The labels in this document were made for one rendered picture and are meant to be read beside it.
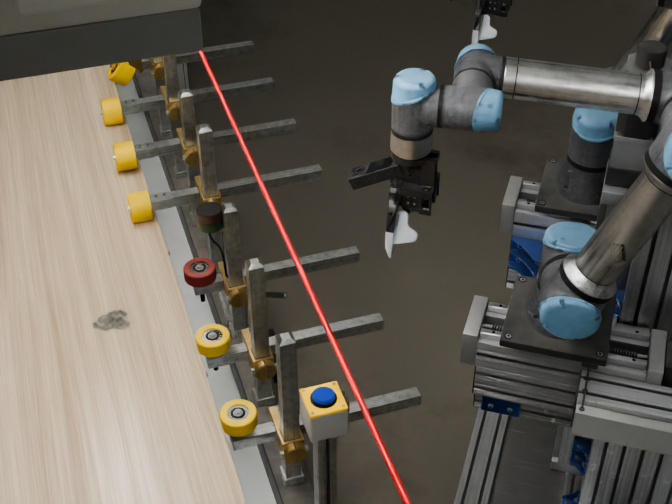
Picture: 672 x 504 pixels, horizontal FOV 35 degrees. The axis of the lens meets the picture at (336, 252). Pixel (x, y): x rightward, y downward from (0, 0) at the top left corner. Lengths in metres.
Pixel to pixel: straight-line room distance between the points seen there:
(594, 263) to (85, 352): 1.15
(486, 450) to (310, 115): 2.28
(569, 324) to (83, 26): 1.60
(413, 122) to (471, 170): 2.73
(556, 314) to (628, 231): 0.22
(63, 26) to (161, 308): 1.99
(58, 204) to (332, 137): 2.07
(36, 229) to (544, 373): 1.35
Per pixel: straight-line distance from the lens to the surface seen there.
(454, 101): 1.85
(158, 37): 0.60
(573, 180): 2.65
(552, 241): 2.16
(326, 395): 1.86
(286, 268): 2.70
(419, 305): 3.88
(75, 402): 2.37
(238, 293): 2.62
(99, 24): 0.59
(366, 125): 4.86
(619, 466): 2.84
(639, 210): 1.95
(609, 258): 2.01
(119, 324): 2.52
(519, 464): 3.13
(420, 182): 1.95
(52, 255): 2.77
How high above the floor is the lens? 2.58
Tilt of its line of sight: 39 degrees down
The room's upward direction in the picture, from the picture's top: straight up
